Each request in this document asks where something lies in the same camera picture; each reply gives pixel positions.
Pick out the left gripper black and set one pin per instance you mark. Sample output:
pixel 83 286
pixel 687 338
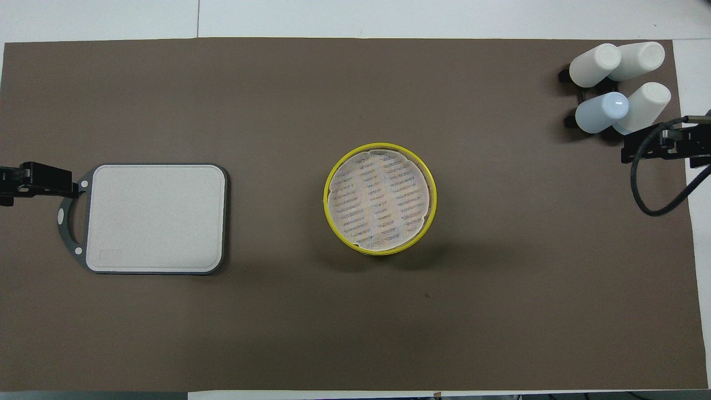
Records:
pixel 10 183

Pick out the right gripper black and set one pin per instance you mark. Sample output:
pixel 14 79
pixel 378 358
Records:
pixel 691 144

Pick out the yellow steamer lid woven top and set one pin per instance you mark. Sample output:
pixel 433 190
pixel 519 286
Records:
pixel 380 200

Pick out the white cup bluish rim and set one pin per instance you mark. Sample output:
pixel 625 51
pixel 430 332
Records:
pixel 647 105

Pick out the light blue plastic cup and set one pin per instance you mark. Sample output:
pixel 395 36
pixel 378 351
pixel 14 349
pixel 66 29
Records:
pixel 600 114

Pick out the black cup rack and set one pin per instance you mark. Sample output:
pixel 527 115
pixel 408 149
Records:
pixel 570 121

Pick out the white plastic cup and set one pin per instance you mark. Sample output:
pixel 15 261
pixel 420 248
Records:
pixel 641 58
pixel 594 65

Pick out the brown table mat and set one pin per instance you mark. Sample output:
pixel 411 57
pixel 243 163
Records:
pixel 278 111

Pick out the white cutting board grey frame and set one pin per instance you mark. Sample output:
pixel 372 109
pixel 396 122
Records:
pixel 155 222

